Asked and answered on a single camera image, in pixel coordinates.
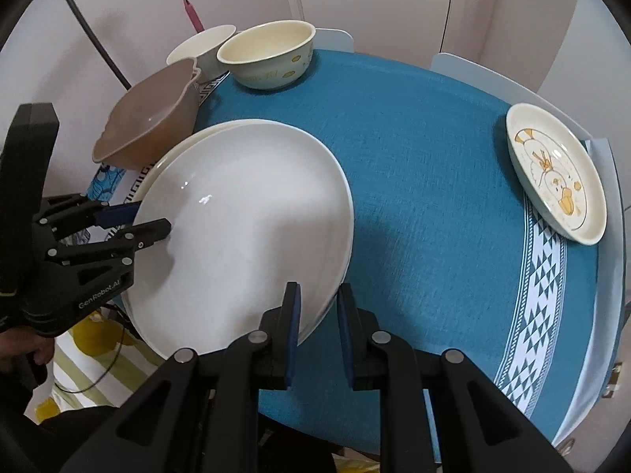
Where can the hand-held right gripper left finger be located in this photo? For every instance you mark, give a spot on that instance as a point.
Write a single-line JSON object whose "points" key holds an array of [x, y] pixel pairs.
{"points": [[295, 320]]}

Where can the brown scalloped bowl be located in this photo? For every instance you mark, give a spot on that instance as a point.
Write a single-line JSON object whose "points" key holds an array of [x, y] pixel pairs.
{"points": [[148, 128]]}

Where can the cream duck print plate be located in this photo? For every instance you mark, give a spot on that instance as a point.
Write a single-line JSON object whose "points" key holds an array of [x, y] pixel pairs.
{"points": [[552, 172]]}

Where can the cream printed bowl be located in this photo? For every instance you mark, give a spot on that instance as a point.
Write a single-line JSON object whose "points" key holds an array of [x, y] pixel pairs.
{"points": [[266, 76]]}

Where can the plain white bowl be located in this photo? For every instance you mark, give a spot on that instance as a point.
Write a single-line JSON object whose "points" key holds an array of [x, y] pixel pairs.
{"points": [[207, 54]]}

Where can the yellow striped cloth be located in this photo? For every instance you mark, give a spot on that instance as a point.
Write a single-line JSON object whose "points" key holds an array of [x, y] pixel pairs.
{"points": [[98, 374]]}

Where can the white table cover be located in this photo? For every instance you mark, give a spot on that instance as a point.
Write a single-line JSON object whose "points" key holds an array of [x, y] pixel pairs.
{"points": [[609, 266]]}

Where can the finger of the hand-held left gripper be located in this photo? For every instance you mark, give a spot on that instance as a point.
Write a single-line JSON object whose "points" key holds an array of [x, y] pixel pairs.
{"points": [[118, 213], [148, 231]]}

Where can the person's left hand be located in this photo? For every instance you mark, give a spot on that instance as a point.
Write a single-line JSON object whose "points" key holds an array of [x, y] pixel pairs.
{"points": [[22, 352]]}

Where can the black metal stand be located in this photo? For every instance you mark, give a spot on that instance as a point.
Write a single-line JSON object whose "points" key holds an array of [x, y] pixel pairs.
{"points": [[93, 34]]}

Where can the wall socket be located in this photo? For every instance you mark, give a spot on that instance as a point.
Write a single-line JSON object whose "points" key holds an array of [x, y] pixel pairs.
{"points": [[614, 379]]}

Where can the person's dark clothing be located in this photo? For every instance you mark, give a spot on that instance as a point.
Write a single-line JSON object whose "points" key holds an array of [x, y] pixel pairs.
{"points": [[64, 433]]}

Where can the blue tablecloth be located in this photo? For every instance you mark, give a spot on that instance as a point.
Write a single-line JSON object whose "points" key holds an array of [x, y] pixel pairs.
{"points": [[419, 182]]}

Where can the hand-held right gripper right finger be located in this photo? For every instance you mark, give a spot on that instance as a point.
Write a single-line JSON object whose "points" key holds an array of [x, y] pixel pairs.
{"points": [[345, 325]]}

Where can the large white plate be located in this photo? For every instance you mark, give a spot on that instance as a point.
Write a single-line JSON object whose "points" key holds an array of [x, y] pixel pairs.
{"points": [[246, 236], [197, 134]]}

